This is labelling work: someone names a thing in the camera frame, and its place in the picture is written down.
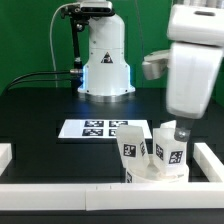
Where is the white right fence bar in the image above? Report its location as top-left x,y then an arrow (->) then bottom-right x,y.
193,143 -> 224,183

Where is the black cable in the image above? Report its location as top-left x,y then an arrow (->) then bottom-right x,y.
6,77 -> 83,92
2,69 -> 84,95

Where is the white marker sheet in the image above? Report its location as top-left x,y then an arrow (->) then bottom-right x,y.
58,119 -> 152,139

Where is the white cable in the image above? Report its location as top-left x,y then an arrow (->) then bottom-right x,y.
49,3 -> 80,89

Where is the white left fence bar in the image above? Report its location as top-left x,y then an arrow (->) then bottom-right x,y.
0,143 -> 12,176

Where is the grey depth camera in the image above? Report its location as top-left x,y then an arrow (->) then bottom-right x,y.
80,1 -> 115,17

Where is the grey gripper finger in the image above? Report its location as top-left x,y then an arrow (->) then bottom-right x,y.
174,117 -> 194,142

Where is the black cable upper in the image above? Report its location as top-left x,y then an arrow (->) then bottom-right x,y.
2,69 -> 84,95

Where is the black camera stand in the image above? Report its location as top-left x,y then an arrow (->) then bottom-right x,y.
61,5 -> 90,92

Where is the white front fence bar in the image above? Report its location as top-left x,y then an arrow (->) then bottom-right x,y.
0,182 -> 224,211

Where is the white round stool seat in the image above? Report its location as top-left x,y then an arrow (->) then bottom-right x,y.
125,163 -> 189,184

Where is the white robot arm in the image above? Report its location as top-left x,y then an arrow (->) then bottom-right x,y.
80,0 -> 224,142

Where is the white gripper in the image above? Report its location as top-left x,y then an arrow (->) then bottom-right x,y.
142,3 -> 224,119

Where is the black cable lower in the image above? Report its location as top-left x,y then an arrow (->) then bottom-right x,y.
6,77 -> 83,92

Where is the white fence bar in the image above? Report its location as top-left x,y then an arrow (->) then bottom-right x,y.
0,182 -> 224,211
193,143 -> 224,183
0,143 -> 12,176

